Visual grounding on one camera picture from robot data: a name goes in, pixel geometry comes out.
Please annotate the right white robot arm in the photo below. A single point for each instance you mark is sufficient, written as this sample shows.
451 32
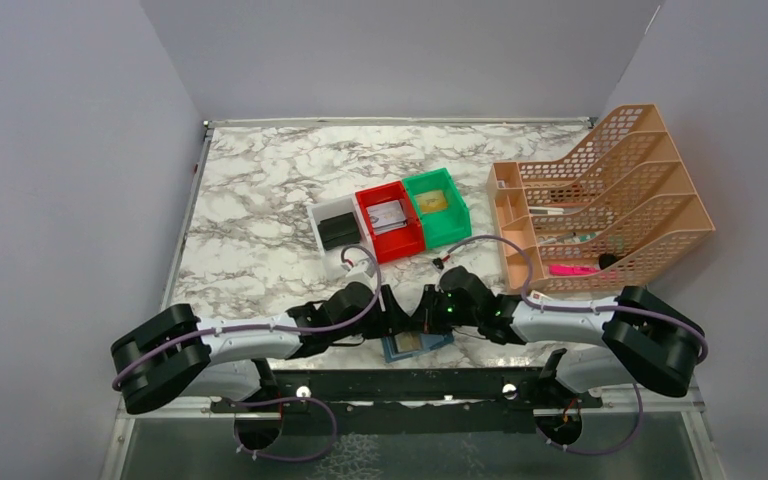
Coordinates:
634 337

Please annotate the orange file organizer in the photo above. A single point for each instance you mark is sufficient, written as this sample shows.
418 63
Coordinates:
635 190

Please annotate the blue card holder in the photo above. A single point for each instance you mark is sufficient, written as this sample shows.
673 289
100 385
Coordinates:
430 342

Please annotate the green plastic bin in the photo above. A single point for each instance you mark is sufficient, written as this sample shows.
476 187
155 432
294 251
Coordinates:
446 227

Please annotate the red plastic bin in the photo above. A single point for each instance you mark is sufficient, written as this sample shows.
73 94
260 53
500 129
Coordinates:
399 243

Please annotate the pens in organizer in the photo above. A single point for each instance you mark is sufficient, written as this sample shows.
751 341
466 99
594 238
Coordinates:
561 238

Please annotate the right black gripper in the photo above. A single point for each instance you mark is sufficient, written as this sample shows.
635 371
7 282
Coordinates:
428 316

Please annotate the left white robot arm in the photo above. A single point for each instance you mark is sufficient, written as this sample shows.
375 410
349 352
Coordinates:
177 353

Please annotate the gold credit card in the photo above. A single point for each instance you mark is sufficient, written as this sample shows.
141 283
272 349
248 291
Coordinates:
407 343

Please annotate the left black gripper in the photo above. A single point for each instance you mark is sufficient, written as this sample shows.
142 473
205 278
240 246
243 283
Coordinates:
391 320

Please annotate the black mounting rail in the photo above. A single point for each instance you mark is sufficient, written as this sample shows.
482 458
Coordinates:
402 401

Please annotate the white red box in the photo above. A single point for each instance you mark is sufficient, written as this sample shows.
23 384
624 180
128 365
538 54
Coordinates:
539 297

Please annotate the stack of cards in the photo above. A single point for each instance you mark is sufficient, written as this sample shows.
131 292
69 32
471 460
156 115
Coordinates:
387 216

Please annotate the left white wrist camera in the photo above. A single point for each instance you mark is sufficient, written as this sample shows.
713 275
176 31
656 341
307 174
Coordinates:
361 272

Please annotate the black wallet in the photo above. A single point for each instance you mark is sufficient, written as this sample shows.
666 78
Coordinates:
338 231

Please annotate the pink marker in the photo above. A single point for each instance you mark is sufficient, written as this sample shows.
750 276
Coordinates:
571 270

